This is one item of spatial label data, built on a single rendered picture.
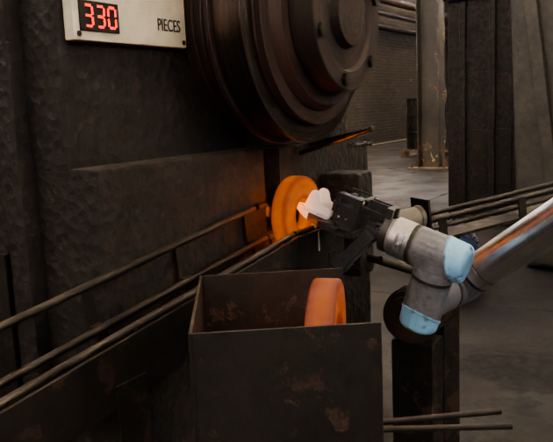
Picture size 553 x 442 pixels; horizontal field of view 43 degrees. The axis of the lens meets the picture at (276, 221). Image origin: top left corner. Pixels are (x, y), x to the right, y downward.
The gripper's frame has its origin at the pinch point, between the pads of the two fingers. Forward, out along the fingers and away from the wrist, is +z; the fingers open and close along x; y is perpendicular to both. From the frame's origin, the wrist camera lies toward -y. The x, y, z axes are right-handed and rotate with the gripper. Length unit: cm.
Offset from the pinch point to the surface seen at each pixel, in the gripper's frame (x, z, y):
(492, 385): -104, -35, -67
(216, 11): 22.5, 13.0, 34.3
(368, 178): -24.2, -3.0, 4.8
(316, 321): 57, -33, 8
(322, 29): 12.2, -2.0, 35.5
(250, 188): 8.2, 7.4, 2.9
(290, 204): 5.3, -0.6, 1.9
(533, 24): -273, 28, 51
